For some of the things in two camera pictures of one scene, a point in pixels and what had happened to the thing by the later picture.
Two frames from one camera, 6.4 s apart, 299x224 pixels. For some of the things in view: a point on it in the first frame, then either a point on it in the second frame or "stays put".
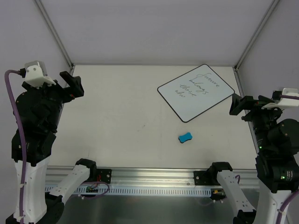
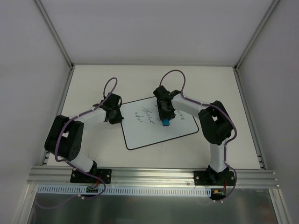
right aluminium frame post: (273, 6) stays put
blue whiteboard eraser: (184, 138) -> (166, 122)
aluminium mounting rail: (55, 176) stays put
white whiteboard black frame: (195, 91) -> (141, 127)
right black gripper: (249, 107) -> (166, 112)
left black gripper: (63, 94) -> (116, 115)
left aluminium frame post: (56, 32) stays put
